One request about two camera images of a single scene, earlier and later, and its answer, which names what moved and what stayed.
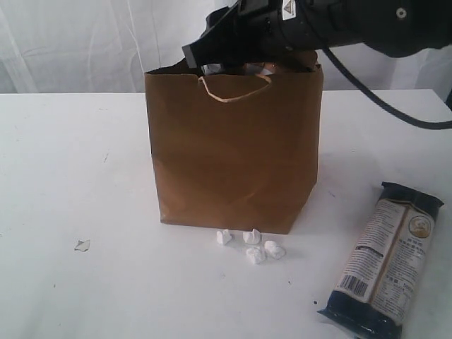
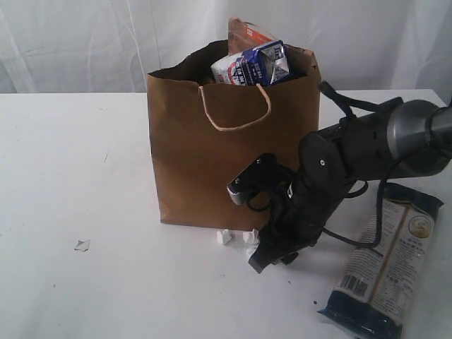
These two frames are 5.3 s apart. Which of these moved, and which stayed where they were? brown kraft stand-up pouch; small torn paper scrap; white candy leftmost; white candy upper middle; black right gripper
Moved: brown kraft stand-up pouch; black right gripper
Stayed: white candy upper middle; white candy leftmost; small torn paper scrap
